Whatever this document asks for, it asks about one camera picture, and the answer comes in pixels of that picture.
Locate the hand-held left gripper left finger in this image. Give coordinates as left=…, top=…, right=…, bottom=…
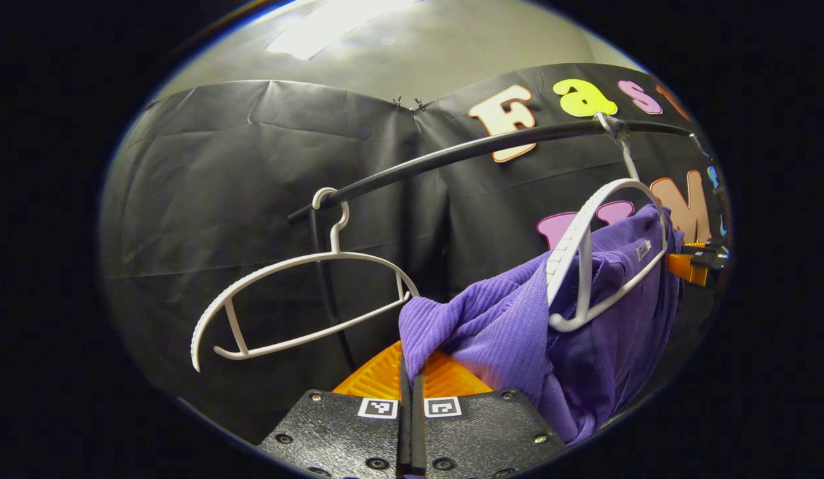
left=258, top=341, right=413, bottom=479

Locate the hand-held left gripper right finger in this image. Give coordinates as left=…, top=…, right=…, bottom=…
left=412, top=349, right=566, bottom=479

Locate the purple ribbed shirt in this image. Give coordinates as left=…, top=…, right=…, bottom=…
left=399, top=203, right=686, bottom=446

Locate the white plastic hanger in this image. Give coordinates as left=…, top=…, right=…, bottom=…
left=190, top=187, right=421, bottom=373

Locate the black backdrop cloth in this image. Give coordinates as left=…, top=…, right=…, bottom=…
left=99, top=63, right=729, bottom=443

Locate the white hanger tied to rail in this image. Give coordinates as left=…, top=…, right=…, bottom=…
left=545, top=136, right=672, bottom=333

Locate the white cord knot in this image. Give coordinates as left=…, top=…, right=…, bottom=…
left=593, top=112, right=629, bottom=142

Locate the black clothes rack rail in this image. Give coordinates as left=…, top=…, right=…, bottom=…
left=287, top=118, right=698, bottom=373

